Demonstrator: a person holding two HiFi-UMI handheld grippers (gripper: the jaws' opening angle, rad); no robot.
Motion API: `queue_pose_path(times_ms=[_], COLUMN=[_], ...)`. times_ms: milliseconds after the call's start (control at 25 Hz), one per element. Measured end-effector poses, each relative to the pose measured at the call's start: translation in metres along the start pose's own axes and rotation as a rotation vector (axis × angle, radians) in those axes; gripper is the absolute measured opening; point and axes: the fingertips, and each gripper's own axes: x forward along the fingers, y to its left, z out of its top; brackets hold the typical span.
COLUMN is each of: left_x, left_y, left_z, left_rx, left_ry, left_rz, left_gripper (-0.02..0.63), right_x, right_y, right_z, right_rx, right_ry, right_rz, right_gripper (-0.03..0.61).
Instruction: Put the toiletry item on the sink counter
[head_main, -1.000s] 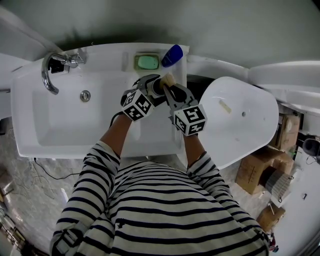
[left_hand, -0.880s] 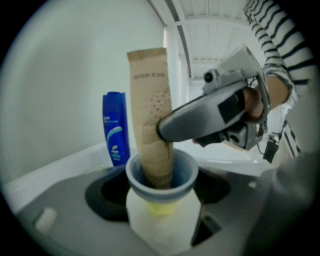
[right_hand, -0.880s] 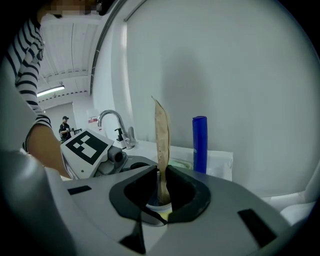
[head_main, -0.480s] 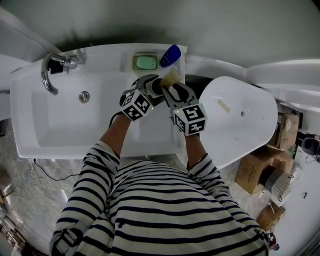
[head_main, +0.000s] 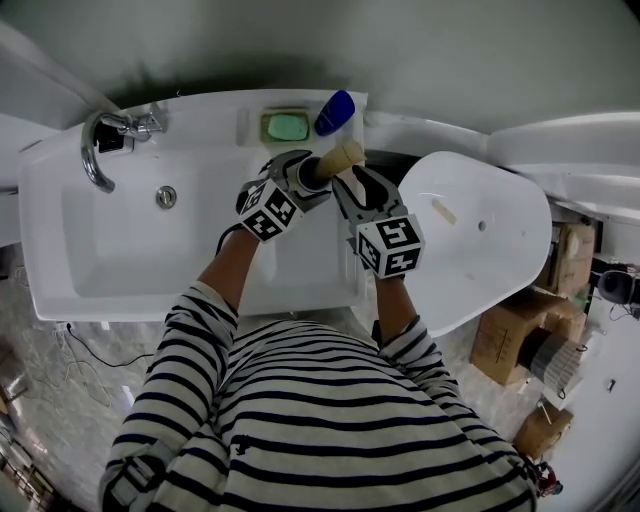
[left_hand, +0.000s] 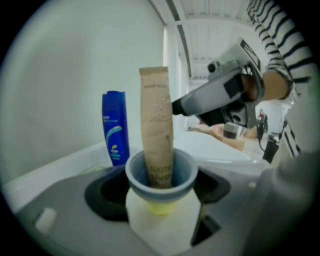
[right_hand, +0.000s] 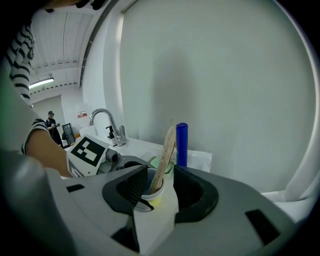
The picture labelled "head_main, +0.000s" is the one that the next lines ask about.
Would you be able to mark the green soap bar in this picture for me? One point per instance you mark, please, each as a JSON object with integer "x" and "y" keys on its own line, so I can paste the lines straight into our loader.
{"x": 287, "y": 127}

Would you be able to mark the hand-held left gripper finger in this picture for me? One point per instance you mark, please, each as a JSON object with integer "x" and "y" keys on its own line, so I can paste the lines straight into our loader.
{"x": 315, "y": 199}
{"x": 287, "y": 159}

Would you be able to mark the small beige stick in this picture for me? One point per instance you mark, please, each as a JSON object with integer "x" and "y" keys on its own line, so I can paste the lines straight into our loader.
{"x": 445, "y": 211}

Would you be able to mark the tall cardboard box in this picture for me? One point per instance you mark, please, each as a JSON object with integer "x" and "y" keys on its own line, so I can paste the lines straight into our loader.
{"x": 572, "y": 260}

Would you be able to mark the chrome faucet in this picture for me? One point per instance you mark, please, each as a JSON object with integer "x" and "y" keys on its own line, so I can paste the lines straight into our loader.
{"x": 90, "y": 161}

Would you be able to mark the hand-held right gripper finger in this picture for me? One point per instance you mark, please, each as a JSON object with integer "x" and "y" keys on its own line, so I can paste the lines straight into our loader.
{"x": 347, "y": 202}
{"x": 387, "y": 192}

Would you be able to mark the person's right forearm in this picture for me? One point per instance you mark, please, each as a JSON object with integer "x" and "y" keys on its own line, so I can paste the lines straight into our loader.
{"x": 392, "y": 305}

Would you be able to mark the white ceramic fixture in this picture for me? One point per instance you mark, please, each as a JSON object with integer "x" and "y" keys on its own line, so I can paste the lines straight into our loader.
{"x": 565, "y": 140}

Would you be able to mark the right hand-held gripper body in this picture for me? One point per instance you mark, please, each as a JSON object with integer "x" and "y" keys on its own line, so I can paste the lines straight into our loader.
{"x": 392, "y": 245}

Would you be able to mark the black round device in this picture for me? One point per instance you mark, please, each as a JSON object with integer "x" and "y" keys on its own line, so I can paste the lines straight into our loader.
{"x": 614, "y": 286}

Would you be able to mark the blue bottle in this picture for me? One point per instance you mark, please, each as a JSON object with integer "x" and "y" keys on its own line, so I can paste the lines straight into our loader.
{"x": 334, "y": 112}

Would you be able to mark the person's left forearm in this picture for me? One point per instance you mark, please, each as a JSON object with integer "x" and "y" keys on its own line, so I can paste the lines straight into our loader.
{"x": 227, "y": 275}

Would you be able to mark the grey corrugated bundle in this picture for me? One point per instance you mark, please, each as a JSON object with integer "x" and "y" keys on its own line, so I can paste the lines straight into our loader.
{"x": 555, "y": 365}

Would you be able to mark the striped long-sleeve shirt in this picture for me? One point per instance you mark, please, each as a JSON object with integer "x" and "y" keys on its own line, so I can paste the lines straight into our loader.
{"x": 310, "y": 400}

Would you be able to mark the white sink counter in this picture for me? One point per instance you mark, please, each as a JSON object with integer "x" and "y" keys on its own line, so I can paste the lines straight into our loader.
{"x": 310, "y": 270}

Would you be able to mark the chrome sink drain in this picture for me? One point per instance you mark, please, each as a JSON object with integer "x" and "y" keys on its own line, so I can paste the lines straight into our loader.
{"x": 166, "y": 196}

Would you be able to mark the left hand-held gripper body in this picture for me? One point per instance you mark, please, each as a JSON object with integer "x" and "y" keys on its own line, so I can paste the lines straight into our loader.
{"x": 270, "y": 210}

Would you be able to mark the small cardboard box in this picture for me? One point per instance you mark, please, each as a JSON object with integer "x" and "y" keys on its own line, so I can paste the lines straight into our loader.
{"x": 542, "y": 432}

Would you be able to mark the soap dish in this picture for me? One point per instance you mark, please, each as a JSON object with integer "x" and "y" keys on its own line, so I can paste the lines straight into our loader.
{"x": 262, "y": 131}

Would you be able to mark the large cardboard box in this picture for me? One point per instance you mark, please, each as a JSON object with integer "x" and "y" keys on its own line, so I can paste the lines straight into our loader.
{"x": 505, "y": 340}

